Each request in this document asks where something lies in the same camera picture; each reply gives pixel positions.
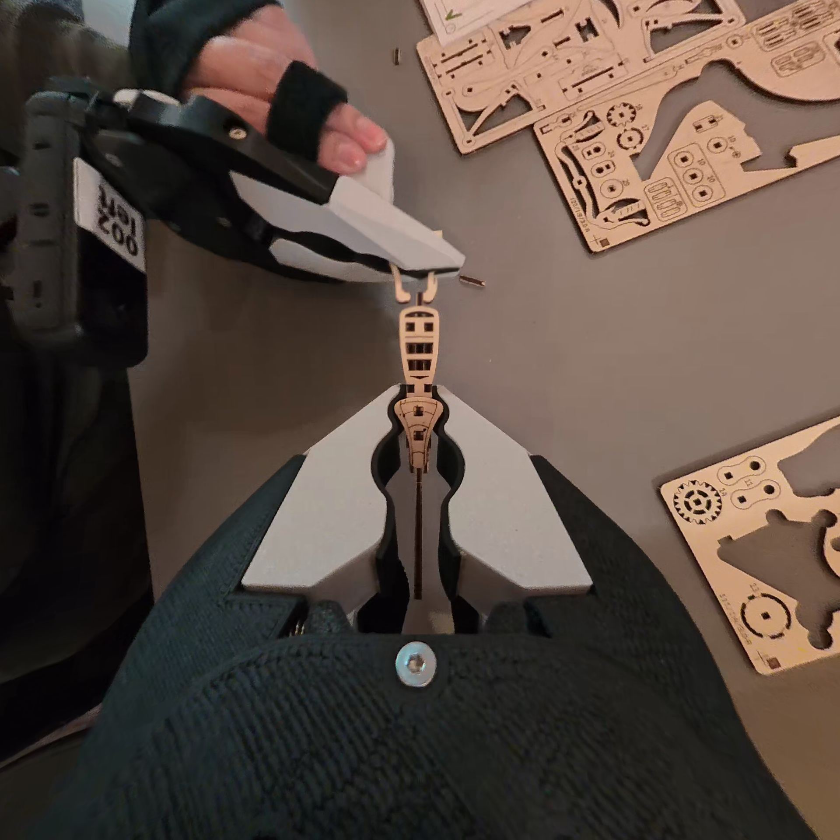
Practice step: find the white instruction booklet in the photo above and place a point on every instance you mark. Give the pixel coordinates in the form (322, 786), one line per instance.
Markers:
(472, 16)

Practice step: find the wooden hook piece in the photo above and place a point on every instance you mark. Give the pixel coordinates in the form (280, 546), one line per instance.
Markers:
(400, 292)

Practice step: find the wooden model frame assembly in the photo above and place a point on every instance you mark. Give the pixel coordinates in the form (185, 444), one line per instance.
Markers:
(420, 453)

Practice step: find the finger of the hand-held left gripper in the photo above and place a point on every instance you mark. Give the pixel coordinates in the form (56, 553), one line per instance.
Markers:
(315, 259)
(394, 229)

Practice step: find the wooden parts sheet large cutout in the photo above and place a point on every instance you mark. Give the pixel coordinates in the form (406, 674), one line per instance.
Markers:
(741, 197)

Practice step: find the person's left hand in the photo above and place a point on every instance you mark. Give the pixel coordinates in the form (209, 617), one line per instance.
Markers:
(243, 59)

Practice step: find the wooden parts sheet with slots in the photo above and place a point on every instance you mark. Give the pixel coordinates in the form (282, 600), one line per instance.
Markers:
(426, 79)

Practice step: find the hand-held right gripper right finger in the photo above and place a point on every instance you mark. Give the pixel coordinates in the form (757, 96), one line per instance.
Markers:
(518, 525)

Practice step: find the wooden parts sheet with gears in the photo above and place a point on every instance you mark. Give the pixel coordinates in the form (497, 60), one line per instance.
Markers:
(709, 564)

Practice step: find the person's left forearm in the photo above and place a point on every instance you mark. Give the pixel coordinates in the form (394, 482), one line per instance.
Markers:
(59, 39)

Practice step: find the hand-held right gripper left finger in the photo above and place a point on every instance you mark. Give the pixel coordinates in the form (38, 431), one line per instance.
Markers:
(315, 525)

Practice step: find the small wooden pin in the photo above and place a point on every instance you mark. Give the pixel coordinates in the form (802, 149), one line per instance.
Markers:
(472, 281)

